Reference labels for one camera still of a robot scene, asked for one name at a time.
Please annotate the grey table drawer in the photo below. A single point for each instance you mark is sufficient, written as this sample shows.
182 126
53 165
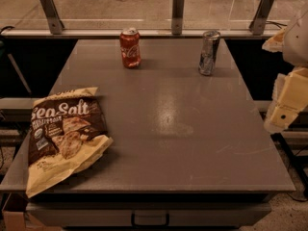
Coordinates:
113 214

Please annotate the silver black drink can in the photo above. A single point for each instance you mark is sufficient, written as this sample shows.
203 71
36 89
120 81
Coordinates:
208 55

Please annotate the red coke can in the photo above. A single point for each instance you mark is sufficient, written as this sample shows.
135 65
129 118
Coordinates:
129 47

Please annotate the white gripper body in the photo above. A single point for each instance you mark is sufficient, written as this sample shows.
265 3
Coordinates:
296 41

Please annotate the black drawer handle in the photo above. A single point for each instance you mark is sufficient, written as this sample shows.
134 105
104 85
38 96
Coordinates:
149 220

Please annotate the left metal glass bracket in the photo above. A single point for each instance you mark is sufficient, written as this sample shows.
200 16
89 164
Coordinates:
54 23

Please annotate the cardboard box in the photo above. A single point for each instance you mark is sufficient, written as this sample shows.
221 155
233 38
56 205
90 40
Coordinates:
17 219

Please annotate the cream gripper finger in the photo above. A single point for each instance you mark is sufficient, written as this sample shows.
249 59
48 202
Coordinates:
275 43
289 98

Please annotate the sea salt chips bag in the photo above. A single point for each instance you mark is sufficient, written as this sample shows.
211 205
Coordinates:
68 133

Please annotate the right metal glass bracket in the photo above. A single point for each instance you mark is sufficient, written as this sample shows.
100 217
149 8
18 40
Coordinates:
258 24

